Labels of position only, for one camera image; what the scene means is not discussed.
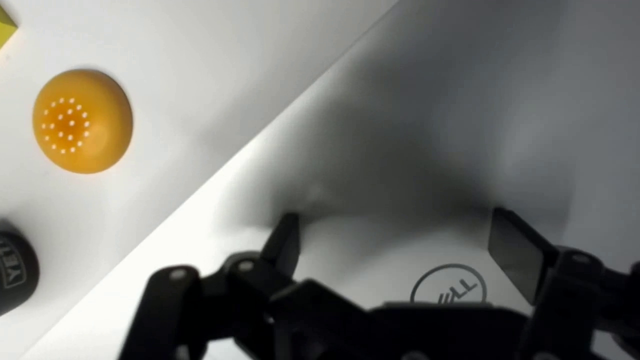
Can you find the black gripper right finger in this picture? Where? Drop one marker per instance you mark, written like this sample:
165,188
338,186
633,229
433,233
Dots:
570,292

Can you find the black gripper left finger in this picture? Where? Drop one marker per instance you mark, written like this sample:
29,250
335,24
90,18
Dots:
252,301

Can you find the black Yeti cup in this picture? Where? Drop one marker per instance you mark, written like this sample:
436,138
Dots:
19,269

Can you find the orange perforated ball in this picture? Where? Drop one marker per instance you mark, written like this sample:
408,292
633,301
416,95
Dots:
83,121

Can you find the yellow block top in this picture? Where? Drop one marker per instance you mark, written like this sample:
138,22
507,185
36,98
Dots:
6,28

